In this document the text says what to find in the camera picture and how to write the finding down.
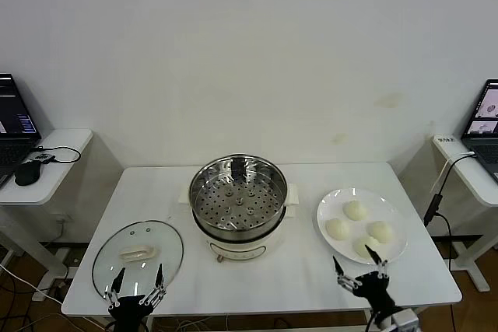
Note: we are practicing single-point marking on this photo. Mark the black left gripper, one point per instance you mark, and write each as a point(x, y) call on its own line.
point(130, 312)

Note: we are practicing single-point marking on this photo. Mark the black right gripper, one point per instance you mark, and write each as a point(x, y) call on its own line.
point(373, 289)

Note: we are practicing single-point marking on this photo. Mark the white steamed baozi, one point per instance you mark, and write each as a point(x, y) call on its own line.
point(362, 249)
point(356, 210)
point(338, 228)
point(380, 232)

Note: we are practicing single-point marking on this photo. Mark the glass pot lid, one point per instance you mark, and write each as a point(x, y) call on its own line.
point(155, 238)

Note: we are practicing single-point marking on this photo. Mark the stainless steel steamer basket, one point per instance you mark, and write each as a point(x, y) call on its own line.
point(218, 211)

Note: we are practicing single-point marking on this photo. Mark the white round plate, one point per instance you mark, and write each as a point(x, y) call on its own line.
point(389, 207)

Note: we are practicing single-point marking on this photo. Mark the cream electric cooker base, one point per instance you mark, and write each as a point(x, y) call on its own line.
point(241, 248)

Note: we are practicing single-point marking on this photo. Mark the white side table with strip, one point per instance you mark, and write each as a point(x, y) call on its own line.
point(474, 188)

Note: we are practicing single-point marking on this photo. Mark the white side table with mouse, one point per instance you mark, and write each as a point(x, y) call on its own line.
point(66, 145)

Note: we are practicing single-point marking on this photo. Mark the black computer mouse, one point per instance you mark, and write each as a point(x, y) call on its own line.
point(27, 172)

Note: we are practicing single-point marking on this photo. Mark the black laptop beside power strip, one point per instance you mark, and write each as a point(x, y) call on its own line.
point(482, 149)

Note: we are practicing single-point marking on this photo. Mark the black laptop beside mouse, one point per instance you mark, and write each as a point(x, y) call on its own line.
point(15, 114)

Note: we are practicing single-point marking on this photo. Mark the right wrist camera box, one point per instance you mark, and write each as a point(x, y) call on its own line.
point(406, 320)

